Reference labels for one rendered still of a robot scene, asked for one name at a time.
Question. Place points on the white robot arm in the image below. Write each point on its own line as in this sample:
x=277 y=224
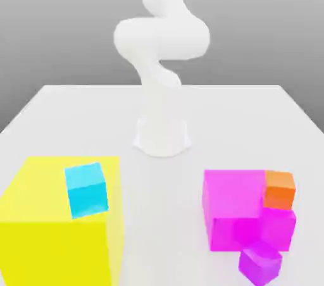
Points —
x=162 y=38

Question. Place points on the small cyan cube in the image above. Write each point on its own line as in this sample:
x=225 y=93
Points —
x=87 y=192

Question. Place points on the small orange cube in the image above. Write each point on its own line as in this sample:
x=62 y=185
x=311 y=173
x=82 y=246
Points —
x=279 y=189

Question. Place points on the small purple cube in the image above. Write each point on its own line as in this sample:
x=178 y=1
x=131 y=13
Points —
x=258 y=265

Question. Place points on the large magenta box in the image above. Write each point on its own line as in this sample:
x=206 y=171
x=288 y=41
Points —
x=233 y=195

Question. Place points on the large yellow box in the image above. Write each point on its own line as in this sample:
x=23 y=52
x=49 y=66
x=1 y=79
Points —
x=38 y=240

